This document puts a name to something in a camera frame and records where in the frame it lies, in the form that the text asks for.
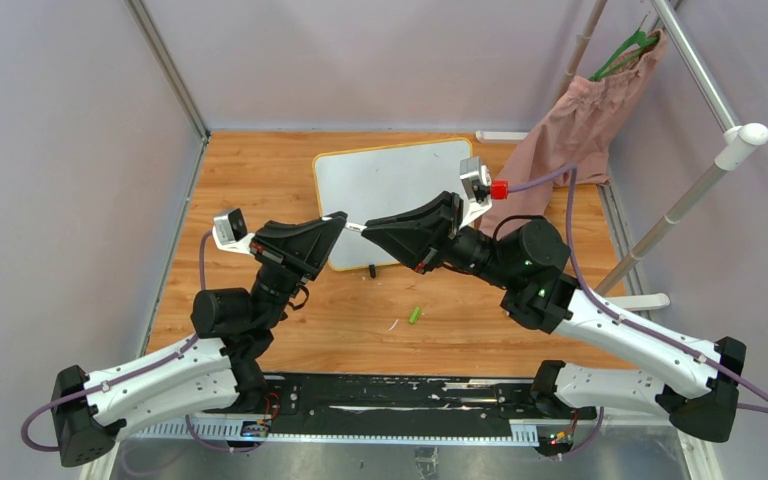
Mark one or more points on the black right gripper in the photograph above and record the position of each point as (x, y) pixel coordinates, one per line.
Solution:
(416, 244)

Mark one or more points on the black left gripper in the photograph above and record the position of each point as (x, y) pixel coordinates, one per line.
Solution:
(297, 252)

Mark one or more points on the yellow-framed whiteboard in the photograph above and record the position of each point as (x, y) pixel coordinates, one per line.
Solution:
(387, 180)

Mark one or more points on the green marker cap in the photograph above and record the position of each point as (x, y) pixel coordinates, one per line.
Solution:
(414, 316)

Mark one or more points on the white green marker pen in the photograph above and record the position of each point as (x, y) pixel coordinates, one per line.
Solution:
(354, 227)

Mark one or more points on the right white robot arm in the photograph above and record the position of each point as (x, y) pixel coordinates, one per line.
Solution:
(689, 382)

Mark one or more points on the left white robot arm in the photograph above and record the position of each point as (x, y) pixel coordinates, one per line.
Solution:
(214, 368)

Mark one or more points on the pink cloth shorts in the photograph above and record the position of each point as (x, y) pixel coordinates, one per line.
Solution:
(584, 121)

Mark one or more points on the green clothes hanger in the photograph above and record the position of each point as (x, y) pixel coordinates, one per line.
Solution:
(628, 51)

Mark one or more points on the white metal clothes rack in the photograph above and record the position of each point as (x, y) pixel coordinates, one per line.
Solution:
(714, 264)

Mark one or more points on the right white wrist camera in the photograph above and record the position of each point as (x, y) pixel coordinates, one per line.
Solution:
(476, 181)

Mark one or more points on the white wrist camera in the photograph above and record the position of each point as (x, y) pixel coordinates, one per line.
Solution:
(230, 232)
(476, 181)

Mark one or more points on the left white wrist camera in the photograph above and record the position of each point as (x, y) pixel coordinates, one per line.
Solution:
(230, 232)

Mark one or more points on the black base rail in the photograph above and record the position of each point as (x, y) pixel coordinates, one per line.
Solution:
(384, 409)

